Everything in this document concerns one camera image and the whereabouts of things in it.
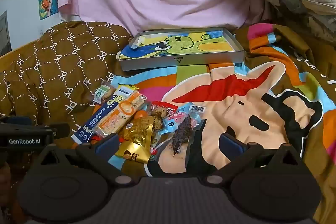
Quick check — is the blue white long packet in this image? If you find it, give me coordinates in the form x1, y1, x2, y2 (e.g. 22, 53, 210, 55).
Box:
71, 93, 133, 144

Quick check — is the orange cracker packet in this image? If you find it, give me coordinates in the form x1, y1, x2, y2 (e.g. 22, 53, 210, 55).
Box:
94, 90, 146, 138

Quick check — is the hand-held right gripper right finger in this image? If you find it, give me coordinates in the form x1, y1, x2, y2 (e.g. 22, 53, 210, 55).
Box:
203, 133, 306, 186

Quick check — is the green label cookie packet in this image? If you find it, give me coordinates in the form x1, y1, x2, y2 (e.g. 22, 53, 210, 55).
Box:
93, 81, 116, 104

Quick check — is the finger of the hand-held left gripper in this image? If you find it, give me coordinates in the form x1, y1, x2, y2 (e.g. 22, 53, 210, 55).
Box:
33, 122, 71, 139

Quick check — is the red quail egg packet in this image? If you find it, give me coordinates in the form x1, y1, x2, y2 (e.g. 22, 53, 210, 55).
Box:
148, 101, 179, 133

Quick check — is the grey shallow box tray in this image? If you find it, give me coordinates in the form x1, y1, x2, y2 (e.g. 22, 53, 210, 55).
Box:
117, 27, 246, 72

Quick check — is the light blue snack packet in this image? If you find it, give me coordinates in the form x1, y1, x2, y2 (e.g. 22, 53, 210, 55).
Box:
157, 104, 206, 135

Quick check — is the golden snack packet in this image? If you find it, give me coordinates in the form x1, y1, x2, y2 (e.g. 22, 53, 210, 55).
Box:
115, 116, 156, 165

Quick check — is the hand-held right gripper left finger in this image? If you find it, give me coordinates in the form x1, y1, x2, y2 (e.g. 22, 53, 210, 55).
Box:
31, 133, 137, 187

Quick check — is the colourful cartoon drawing paper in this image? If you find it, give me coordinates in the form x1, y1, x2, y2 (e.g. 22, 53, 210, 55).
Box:
119, 28, 234, 59

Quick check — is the cartoon printed blanket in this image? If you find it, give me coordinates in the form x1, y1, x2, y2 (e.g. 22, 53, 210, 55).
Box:
71, 23, 336, 224

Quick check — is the mandarin orange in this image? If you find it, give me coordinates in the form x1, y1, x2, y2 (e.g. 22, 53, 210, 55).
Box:
133, 109, 148, 120

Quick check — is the clear dark dried meat packet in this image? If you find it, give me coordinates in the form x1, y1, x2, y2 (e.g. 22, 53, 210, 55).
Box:
168, 106, 208, 159

